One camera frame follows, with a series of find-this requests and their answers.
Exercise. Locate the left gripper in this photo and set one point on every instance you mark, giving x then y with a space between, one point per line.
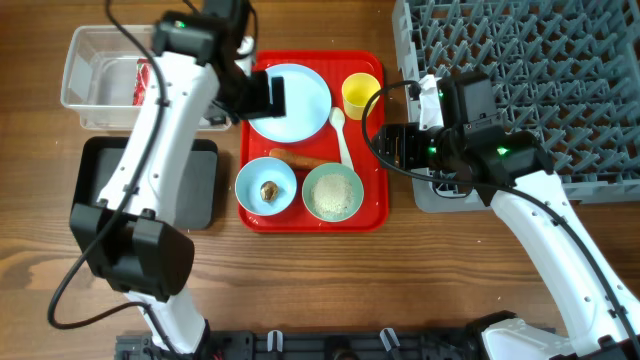
260 105

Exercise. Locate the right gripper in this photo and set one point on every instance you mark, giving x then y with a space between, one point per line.
406 134

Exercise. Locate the light green bowl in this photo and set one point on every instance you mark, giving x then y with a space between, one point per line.
354 179

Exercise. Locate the orange carrot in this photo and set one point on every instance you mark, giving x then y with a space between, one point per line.
297 161

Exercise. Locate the white rice pile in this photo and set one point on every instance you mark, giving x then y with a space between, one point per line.
332 195

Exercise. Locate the light blue bowl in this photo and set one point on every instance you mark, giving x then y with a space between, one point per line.
252 177

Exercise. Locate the brown food scrap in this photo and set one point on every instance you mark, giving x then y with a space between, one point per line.
269 191

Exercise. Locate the red snack wrapper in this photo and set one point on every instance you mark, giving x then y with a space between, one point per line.
143 71

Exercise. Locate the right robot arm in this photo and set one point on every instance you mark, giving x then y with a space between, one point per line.
460 140

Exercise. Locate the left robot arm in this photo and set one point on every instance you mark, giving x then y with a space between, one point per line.
199 59

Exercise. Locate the black waste tray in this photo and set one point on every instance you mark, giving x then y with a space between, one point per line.
195 202

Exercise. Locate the grey dishwasher rack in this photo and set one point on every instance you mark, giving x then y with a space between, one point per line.
566 71

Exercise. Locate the light blue plate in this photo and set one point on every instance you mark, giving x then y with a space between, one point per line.
307 105

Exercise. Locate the white plastic spoon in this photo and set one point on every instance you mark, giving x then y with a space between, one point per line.
337 120

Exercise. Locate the yellow plastic cup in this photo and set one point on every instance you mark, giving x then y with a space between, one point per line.
356 91

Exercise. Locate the red serving tray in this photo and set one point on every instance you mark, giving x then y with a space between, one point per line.
334 67

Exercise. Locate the clear plastic bin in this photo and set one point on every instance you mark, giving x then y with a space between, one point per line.
101 72

